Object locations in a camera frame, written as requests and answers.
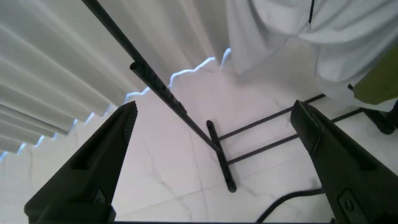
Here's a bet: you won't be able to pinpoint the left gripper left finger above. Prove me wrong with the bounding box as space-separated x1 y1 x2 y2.
24 101 139 222

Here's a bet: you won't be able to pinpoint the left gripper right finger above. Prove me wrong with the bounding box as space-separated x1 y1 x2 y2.
290 100 398 224

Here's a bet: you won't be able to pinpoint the green garment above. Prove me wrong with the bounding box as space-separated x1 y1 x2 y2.
353 46 398 106

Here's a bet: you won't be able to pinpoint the pale grey shorts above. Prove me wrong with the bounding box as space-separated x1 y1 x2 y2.
226 0 398 113

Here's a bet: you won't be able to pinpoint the black clothes rack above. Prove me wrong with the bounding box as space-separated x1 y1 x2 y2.
81 0 398 193

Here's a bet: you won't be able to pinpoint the white curtain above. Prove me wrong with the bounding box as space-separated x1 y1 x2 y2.
0 0 233 156

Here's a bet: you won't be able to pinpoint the black cable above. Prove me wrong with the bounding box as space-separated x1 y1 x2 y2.
256 187 326 223

